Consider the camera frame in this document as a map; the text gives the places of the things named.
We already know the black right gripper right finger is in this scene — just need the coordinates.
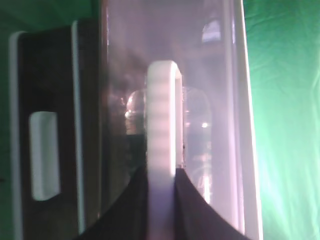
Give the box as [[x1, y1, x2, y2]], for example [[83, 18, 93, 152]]
[[174, 168, 248, 240]]

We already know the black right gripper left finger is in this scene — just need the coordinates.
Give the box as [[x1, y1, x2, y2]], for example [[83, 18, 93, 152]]
[[75, 167, 148, 240]]

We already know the green cloth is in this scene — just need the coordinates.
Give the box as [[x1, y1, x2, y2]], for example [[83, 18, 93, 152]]
[[0, 0, 320, 240]]

